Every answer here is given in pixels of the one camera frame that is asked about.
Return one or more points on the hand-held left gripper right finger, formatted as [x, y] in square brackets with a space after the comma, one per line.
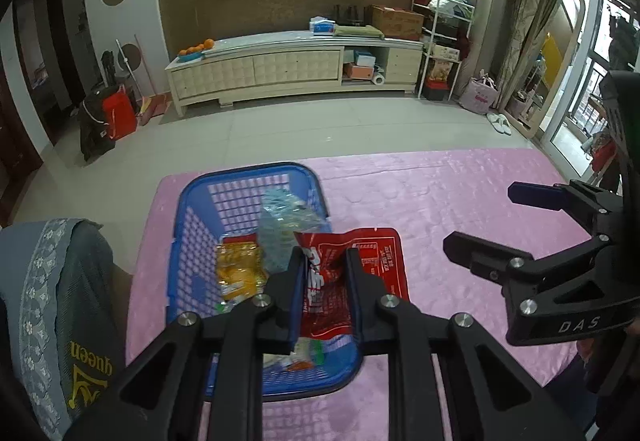
[354, 301]

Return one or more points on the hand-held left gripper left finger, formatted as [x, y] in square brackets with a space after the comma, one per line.
[297, 301]

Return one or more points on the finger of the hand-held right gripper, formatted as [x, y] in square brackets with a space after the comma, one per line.
[537, 196]
[480, 251]

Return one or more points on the red snack packet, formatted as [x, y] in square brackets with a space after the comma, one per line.
[380, 261]

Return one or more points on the orange snack packet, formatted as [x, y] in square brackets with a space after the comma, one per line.
[240, 271]

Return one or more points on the blue plastic basket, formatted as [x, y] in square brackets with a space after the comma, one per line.
[240, 171]

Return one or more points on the pink quilted table cloth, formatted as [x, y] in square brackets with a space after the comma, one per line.
[450, 181]

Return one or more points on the white slipper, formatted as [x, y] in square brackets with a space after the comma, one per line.
[495, 123]
[505, 126]

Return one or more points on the clear blue snack packet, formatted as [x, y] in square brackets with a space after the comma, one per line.
[287, 211]

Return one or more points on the pink tote bag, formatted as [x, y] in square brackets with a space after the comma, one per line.
[479, 93]

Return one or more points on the arched floor mirror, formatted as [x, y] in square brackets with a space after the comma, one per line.
[555, 46]

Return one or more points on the white shelf rack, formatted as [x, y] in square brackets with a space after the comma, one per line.
[442, 46]

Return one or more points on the white paper roll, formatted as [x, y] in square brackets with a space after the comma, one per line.
[379, 80]

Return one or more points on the grey embroidered chair cover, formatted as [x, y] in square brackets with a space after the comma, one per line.
[85, 281]

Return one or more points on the boxes in cabinet shelf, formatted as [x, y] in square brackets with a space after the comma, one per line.
[359, 66]

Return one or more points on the brown cardboard box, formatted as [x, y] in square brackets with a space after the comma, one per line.
[397, 22]

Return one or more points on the cream TV cabinet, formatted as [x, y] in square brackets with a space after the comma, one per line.
[280, 68]

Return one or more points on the green folded cloth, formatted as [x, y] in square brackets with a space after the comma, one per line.
[357, 32]

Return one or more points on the broom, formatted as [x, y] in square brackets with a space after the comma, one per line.
[150, 106]

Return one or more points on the red bag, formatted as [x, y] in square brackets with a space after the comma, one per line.
[120, 113]

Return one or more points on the black bag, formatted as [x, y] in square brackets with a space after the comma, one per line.
[92, 131]

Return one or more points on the pile of oranges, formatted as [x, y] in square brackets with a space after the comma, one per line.
[200, 47]

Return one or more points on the blue tissue pack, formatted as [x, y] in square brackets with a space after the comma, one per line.
[322, 25]

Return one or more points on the dark wooden bedroom doorway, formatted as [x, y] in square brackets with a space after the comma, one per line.
[70, 46]

